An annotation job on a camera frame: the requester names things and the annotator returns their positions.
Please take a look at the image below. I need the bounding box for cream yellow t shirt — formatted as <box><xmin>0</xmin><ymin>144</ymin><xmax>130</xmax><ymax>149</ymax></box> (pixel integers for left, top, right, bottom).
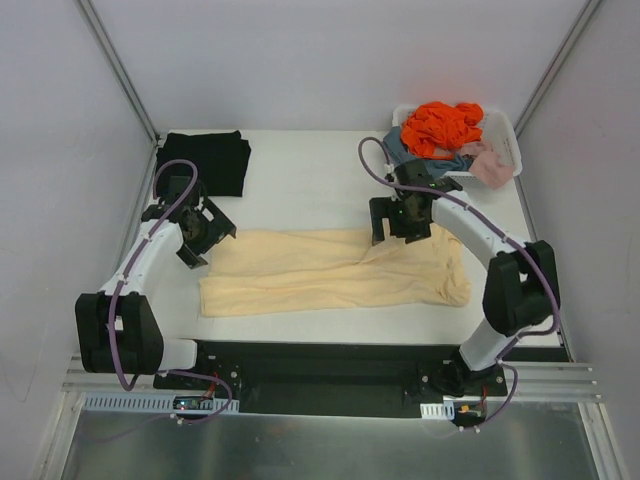
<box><xmin>200</xmin><ymin>227</ymin><xmax>471</xmax><ymax>318</ymax></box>

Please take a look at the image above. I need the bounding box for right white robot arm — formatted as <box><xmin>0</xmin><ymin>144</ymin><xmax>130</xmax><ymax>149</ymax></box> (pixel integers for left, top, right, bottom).
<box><xmin>369</xmin><ymin>160</ymin><xmax>560</xmax><ymax>397</ymax></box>

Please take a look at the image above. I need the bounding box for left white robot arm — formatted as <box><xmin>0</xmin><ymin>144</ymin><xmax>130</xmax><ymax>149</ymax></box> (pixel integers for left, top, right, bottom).
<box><xmin>75</xmin><ymin>176</ymin><xmax>236</xmax><ymax>389</ymax></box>

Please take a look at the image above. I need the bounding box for grey blue t shirt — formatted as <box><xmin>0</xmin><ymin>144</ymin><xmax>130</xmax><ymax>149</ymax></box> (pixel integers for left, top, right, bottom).
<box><xmin>382</xmin><ymin>126</ymin><xmax>473</xmax><ymax>179</ymax></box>

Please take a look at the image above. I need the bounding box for folded black t shirt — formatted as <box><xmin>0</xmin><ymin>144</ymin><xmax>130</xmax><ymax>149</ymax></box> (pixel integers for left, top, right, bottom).
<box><xmin>156</xmin><ymin>131</ymin><xmax>251</xmax><ymax>198</ymax></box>

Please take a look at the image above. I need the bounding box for orange t shirt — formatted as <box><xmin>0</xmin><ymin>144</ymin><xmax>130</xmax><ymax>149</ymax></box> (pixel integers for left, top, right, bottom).
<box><xmin>400</xmin><ymin>101</ymin><xmax>484</xmax><ymax>160</ymax></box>

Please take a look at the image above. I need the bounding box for pink t shirt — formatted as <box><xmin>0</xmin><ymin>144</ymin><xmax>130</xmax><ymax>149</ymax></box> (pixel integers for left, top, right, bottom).
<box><xmin>458</xmin><ymin>141</ymin><xmax>514</xmax><ymax>190</ymax></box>

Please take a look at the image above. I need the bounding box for white plastic basket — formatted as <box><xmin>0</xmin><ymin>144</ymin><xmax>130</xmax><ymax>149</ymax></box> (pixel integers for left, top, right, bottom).
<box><xmin>392</xmin><ymin>105</ymin><xmax>522</xmax><ymax>183</ymax></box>

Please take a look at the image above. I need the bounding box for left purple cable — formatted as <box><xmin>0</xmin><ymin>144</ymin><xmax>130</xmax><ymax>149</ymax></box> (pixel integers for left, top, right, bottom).
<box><xmin>108</xmin><ymin>159</ymin><xmax>236</xmax><ymax>429</ymax></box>

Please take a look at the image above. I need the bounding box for purple cable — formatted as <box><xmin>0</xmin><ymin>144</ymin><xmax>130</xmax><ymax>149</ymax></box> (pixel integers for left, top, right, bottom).
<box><xmin>358</xmin><ymin>137</ymin><xmax>562</xmax><ymax>440</ymax></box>
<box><xmin>108</xmin><ymin>159</ymin><xmax>236</xmax><ymax>429</ymax></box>

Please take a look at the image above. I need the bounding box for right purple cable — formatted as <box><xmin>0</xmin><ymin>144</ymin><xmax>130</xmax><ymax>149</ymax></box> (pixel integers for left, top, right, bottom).
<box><xmin>358</xmin><ymin>137</ymin><xmax>562</xmax><ymax>440</ymax></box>

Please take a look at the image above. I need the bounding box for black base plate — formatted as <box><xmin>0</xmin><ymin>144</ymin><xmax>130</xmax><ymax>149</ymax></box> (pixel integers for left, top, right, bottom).
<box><xmin>154</xmin><ymin>339</ymin><xmax>509</xmax><ymax>416</ymax></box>

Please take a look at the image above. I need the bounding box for left white cable duct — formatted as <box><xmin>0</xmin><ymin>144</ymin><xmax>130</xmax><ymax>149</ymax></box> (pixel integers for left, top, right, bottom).
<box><xmin>84</xmin><ymin>393</ymin><xmax>240</xmax><ymax>416</ymax></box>

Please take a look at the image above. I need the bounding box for white cable duct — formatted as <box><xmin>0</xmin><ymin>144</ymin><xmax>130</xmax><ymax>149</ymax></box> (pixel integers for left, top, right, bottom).
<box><xmin>84</xmin><ymin>393</ymin><xmax>240</xmax><ymax>416</ymax></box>
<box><xmin>420</xmin><ymin>401</ymin><xmax>455</xmax><ymax>421</ymax></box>

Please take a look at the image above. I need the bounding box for right white cable duct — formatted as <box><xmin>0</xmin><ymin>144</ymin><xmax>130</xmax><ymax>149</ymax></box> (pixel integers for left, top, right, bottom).
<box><xmin>420</xmin><ymin>401</ymin><xmax>455</xmax><ymax>421</ymax></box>

